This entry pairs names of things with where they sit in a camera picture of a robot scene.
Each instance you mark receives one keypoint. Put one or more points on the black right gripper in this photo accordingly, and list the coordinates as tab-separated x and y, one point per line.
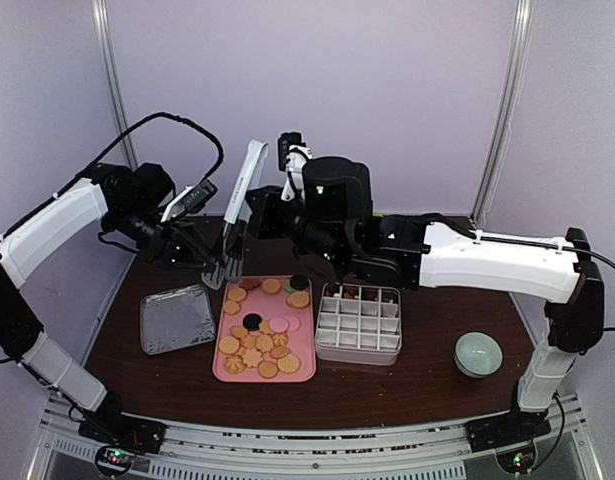
261	200

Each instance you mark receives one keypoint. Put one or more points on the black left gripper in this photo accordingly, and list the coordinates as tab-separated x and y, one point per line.
174	242

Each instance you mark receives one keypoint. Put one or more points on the brown flower cookie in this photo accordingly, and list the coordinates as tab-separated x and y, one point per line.
250	284

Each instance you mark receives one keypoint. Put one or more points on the clear plastic box lid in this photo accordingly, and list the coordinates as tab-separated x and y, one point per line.
176	319

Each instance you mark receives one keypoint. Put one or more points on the lilac divided storage box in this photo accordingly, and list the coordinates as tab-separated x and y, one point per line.
359	324

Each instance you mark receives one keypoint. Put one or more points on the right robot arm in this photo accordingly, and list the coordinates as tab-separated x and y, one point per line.
325	208

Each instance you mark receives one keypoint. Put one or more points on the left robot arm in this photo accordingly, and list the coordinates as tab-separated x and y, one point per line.
139	204

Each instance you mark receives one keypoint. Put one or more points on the black sandwich cookie far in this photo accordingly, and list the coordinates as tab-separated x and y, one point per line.
299	282

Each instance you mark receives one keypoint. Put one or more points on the black sandwich cookie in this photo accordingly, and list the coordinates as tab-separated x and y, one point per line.
299	282
252	322

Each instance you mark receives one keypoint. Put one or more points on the green sandwich cookie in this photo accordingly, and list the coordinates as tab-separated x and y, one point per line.
289	288

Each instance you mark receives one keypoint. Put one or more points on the round dotted biscuit far left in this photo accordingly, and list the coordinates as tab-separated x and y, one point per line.
299	299

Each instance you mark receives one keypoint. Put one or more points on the round dotted biscuit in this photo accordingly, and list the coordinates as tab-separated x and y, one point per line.
289	364
299	299

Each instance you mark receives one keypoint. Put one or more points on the black sandwich cookie middle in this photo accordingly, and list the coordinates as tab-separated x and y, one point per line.
252	322

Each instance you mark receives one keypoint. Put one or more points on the pink plastic tray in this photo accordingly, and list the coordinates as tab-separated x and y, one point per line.
269	301

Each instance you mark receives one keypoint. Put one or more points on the pink sandwich cookie upper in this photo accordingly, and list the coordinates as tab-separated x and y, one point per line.
293	323

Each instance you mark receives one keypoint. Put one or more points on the pink sandwich cookie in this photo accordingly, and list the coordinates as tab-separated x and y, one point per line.
279	325
293	323

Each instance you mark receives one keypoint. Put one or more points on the pink sandwich cookie lower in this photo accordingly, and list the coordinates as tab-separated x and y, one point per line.
279	325

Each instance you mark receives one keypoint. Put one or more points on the swirl butter cookie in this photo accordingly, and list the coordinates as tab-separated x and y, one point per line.
234	364

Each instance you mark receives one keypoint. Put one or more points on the plain round biscuit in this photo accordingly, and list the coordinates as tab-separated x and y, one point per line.
267	369

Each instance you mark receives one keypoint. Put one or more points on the round dotted biscuit right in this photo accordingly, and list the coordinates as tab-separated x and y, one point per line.
289	364

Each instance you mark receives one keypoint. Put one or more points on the pale celadon ceramic bowl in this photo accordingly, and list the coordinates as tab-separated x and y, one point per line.
477	355

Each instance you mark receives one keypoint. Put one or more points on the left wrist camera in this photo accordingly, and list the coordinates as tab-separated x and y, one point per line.
190	201

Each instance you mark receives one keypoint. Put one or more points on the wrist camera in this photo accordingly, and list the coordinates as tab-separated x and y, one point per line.
293	155
190	201

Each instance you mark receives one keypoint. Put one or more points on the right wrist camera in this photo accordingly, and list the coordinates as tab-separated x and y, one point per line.
293	155

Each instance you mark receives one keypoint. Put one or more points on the left aluminium corner post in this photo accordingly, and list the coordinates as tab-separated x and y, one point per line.
104	36

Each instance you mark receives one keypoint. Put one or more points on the aluminium corner post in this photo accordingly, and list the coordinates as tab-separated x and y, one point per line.
104	36
510	96

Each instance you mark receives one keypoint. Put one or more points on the right aluminium corner post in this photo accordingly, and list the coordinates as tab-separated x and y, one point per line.
510	96

